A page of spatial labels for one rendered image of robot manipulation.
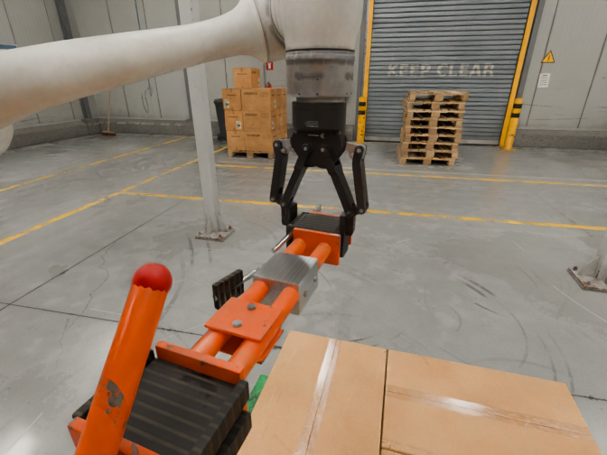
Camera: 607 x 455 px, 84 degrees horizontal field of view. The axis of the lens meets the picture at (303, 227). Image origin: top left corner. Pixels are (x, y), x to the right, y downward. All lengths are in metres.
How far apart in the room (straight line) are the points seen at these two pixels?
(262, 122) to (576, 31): 7.07
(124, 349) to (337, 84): 0.36
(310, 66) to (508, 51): 9.33
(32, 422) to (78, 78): 1.95
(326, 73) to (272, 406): 1.02
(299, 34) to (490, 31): 9.23
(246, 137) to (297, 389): 6.44
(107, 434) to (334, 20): 0.43
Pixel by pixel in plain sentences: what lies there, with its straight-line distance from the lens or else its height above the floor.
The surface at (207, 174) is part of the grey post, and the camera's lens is 3.45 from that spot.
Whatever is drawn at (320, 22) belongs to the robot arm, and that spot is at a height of 1.56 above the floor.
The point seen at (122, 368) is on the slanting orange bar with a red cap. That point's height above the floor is 1.35.
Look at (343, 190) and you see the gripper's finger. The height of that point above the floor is 1.35.
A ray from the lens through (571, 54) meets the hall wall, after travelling 10.25.
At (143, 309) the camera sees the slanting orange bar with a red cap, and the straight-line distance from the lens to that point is 0.22.
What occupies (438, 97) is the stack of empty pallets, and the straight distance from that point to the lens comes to 6.88.
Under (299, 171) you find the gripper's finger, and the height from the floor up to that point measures 1.38.
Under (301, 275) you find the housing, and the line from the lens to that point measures 0.41.
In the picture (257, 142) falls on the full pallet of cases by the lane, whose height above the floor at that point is 0.33.
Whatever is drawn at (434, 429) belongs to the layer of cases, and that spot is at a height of 0.54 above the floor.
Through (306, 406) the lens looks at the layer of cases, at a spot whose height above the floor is 0.54.
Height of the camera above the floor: 1.50
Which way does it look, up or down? 24 degrees down
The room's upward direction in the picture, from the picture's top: straight up
